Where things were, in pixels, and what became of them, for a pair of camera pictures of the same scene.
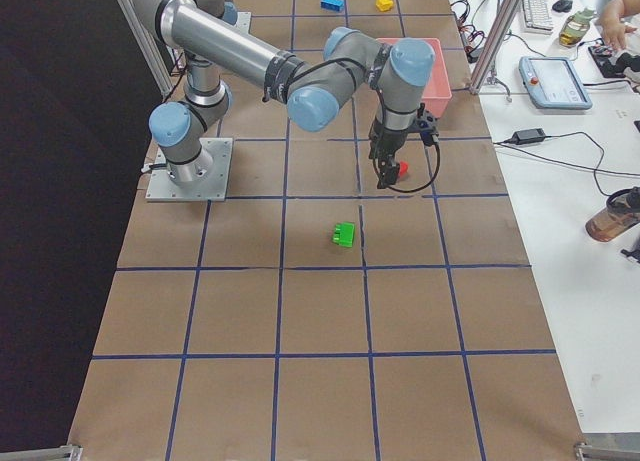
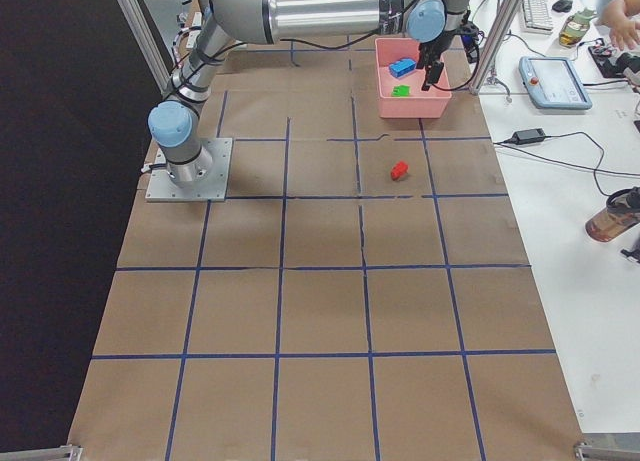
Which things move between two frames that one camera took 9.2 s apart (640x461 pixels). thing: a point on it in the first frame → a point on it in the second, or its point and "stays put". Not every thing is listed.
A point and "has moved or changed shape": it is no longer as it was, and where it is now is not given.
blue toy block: x=332 y=3 has moved or changed shape
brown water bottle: x=622 y=212 stays put
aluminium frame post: x=510 y=8 stays put
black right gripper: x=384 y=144 → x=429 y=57
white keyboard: x=536 y=15 stays put
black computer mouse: x=563 y=5 stays put
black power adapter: x=529 y=136 stays put
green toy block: x=344 y=234 has moved or changed shape
